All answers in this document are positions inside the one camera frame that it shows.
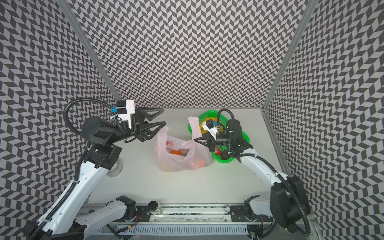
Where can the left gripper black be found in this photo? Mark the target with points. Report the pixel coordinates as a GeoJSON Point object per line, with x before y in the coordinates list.
{"type": "Point", "coordinates": [141, 132]}

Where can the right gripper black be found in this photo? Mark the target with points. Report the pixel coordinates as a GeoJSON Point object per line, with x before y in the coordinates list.
{"type": "Point", "coordinates": [210, 141]}

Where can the large orange fake orange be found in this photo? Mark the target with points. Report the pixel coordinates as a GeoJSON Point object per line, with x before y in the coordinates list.
{"type": "Point", "coordinates": [197, 164]}

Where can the small orange fake tangerine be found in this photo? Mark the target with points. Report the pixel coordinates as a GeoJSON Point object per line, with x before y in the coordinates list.
{"type": "Point", "coordinates": [175, 152]}

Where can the pink plastic bag peach print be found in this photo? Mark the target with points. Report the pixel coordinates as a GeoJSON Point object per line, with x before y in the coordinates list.
{"type": "Point", "coordinates": [190, 150]}

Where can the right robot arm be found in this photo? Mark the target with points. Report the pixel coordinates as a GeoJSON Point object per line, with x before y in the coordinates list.
{"type": "Point", "coordinates": [288, 204]}

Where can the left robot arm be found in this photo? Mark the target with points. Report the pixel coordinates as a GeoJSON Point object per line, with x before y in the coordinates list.
{"type": "Point", "coordinates": [60, 222]}

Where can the dark fake plum right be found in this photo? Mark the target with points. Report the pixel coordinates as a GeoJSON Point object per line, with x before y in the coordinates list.
{"type": "Point", "coordinates": [225, 155]}

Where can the green plastic basket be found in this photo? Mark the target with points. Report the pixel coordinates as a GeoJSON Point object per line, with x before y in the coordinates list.
{"type": "Point", "coordinates": [221, 116]}

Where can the clear tape roll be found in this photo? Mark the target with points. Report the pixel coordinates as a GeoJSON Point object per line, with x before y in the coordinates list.
{"type": "Point", "coordinates": [116, 169]}

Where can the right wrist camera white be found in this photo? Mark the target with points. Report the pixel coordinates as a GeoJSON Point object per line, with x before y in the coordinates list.
{"type": "Point", "coordinates": [212, 127]}

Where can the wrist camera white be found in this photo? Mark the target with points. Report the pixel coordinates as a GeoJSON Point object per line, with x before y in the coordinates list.
{"type": "Point", "coordinates": [125, 111]}
{"type": "Point", "coordinates": [212, 127]}

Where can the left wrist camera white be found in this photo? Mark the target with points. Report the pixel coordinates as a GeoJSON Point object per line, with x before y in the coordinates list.
{"type": "Point", "coordinates": [125, 111]}

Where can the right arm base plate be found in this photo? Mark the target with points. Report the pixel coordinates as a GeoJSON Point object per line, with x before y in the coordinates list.
{"type": "Point", "coordinates": [243, 213]}

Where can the aluminium front rail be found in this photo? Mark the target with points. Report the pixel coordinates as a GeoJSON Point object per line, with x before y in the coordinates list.
{"type": "Point", "coordinates": [173, 214]}

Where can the black knob on rail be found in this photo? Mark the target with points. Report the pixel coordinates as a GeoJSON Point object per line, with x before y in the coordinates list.
{"type": "Point", "coordinates": [154, 206]}

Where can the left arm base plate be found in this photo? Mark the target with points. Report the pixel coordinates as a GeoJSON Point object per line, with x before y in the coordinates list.
{"type": "Point", "coordinates": [133, 212]}

